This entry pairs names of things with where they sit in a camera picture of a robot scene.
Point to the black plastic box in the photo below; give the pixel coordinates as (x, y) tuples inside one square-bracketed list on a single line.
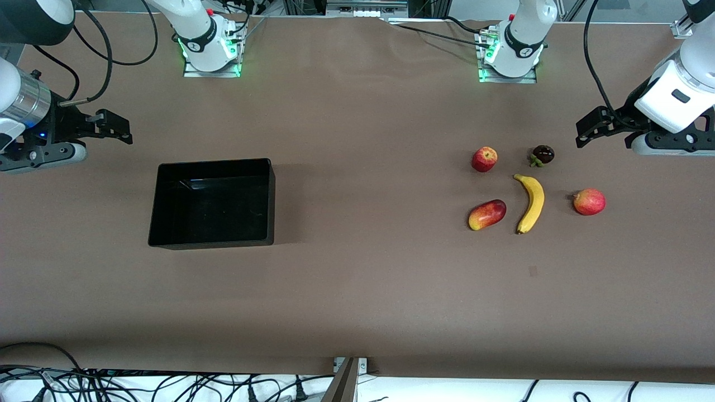
[(212, 206)]

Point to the yellow banana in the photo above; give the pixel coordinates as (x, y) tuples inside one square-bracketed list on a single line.
[(535, 201)]

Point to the aluminium frame profile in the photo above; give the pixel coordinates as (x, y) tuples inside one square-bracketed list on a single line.
[(682, 29)]

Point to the brown table cover sheet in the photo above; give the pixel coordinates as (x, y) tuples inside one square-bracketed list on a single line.
[(357, 307)]

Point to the red yellow mango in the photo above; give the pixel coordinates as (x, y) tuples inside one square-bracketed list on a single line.
[(487, 215)]

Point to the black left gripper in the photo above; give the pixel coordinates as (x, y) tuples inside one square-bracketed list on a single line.
[(627, 114)]

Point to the dark purple mangosteen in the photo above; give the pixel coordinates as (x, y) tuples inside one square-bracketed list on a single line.
[(543, 153)]

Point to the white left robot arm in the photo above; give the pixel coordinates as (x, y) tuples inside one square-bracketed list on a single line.
[(522, 33)]

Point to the red yellow apple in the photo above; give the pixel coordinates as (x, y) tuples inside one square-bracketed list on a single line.
[(484, 160)]

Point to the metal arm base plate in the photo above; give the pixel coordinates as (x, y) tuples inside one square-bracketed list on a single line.
[(503, 80), (192, 72)]

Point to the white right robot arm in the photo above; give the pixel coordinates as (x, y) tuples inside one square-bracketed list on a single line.
[(201, 33)]

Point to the silver metal bracket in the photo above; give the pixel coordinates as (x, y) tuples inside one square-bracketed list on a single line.
[(362, 365)]

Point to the grey aluminium beam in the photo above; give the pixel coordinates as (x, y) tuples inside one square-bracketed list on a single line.
[(342, 388)]

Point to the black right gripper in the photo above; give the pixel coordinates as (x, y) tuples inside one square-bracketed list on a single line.
[(60, 125)]

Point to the red round fruit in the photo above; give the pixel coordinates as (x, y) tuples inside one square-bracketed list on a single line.
[(590, 202)]

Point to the grey metal device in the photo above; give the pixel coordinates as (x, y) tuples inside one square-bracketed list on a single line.
[(366, 8)]

